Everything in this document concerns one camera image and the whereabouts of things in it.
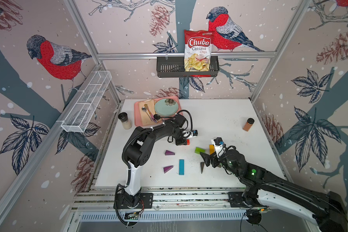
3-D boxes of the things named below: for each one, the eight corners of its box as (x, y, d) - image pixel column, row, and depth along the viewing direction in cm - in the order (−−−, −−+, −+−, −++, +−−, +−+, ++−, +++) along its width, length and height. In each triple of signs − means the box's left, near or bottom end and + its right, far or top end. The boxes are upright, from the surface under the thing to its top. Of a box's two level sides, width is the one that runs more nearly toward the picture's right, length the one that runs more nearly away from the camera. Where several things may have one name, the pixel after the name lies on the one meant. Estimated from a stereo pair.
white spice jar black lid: (121, 129, 105) (116, 120, 96) (123, 121, 109) (119, 112, 100) (130, 129, 105) (126, 120, 96) (132, 121, 109) (128, 112, 100)
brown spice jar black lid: (243, 131, 104) (249, 123, 95) (241, 127, 106) (247, 118, 98) (249, 131, 104) (255, 123, 95) (247, 127, 106) (253, 118, 98)
